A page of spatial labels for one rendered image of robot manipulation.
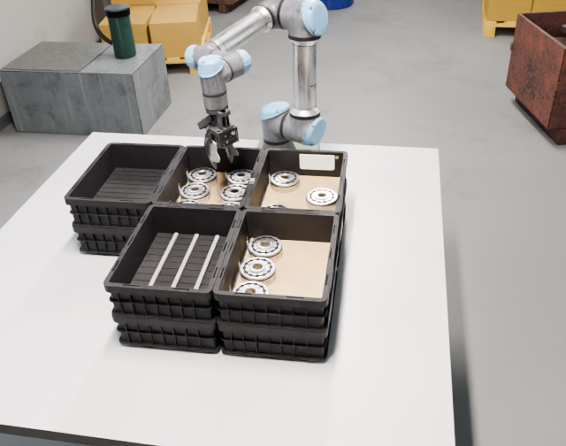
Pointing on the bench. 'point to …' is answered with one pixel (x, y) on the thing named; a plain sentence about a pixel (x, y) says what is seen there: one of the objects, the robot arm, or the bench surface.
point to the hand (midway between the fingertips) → (222, 161)
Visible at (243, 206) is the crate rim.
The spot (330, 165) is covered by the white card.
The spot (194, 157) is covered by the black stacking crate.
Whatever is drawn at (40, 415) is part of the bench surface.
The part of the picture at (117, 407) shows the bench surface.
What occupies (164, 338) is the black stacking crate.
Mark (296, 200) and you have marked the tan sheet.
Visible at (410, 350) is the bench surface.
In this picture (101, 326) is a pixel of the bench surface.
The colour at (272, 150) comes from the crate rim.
